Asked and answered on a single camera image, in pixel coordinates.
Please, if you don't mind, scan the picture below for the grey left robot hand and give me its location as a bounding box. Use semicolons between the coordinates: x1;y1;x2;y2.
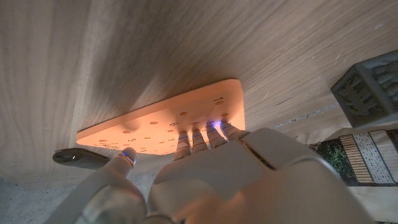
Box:
43;119;374;224

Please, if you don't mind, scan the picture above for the orange peg board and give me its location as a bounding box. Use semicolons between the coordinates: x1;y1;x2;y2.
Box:
76;78;246;156

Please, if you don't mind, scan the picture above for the dark grey block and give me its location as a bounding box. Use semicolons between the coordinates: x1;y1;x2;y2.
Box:
330;49;398;129

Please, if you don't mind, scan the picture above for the black TV remote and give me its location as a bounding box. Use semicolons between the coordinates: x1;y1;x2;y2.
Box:
52;147;111;170

